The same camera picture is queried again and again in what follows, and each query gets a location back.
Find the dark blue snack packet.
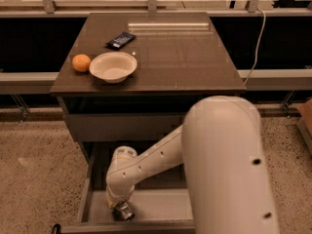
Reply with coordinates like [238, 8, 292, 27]
[106, 32, 136, 50]

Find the white bowl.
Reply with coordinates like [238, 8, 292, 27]
[89, 52, 137, 83]

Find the metal railing frame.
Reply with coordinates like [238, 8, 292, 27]
[0, 0, 312, 122]

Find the grey drawer cabinet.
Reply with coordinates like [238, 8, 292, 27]
[49, 12, 247, 234]

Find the orange fruit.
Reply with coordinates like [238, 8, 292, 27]
[72, 54, 91, 72]

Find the cardboard box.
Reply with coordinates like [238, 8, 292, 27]
[297, 99, 312, 154]

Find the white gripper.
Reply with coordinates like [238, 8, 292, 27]
[106, 186, 135, 209]

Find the crushed silver redbull can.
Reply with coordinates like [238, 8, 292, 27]
[112, 201, 135, 221]

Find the open middle drawer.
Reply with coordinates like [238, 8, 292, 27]
[61, 142, 195, 234]

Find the white cable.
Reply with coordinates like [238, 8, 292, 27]
[243, 7, 267, 86]

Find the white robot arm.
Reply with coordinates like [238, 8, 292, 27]
[106, 96, 280, 234]

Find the closed top drawer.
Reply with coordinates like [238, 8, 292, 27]
[64, 113, 183, 142]

